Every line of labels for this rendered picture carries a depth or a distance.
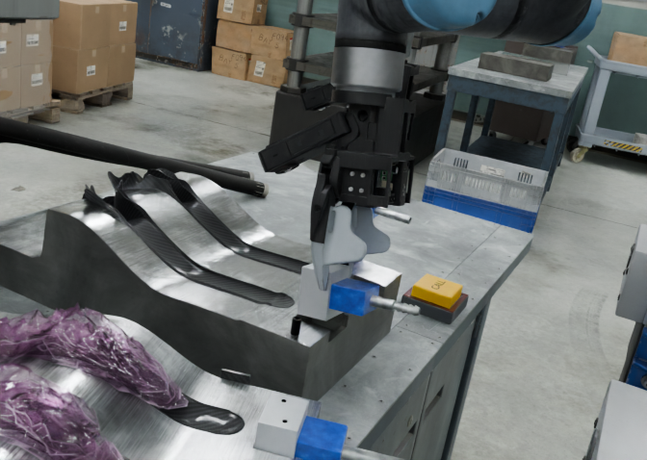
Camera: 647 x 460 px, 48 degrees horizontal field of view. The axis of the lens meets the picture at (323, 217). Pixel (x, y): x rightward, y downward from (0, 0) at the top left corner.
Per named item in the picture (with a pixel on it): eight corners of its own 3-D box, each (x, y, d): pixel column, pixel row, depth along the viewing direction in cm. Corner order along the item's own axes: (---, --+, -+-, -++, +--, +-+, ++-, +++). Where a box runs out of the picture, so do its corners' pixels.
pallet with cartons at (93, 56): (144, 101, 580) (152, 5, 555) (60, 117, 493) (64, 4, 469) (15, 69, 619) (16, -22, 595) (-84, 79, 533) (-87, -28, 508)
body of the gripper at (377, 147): (384, 216, 74) (398, 94, 72) (309, 203, 77) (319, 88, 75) (410, 209, 80) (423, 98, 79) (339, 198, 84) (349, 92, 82)
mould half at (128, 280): (390, 332, 101) (408, 242, 96) (297, 421, 78) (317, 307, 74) (112, 227, 120) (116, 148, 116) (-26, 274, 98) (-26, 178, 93)
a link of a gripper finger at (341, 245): (352, 297, 74) (370, 208, 74) (300, 287, 76) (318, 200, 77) (363, 298, 76) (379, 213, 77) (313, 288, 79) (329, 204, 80)
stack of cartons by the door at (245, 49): (296, 87, 758) (308, 4, 730) (283, 89, 728) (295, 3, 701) (223, 70, 784) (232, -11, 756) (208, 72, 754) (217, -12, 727)
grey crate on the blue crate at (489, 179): (543, 197, 412) (550, 171, 407) (535, 216, 375) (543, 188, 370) (439, 171, 430) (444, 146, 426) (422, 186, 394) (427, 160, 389)
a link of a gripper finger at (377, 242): (383, 289, 82) (385, 211, 78) (335, 279, 84) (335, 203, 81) (394, 278, 84) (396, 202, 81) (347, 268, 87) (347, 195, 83)
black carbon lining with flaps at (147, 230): (340, 286, 95) (351, 218, 92) (276, 330, 82) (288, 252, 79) (133, 212, 109) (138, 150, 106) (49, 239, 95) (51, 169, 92)
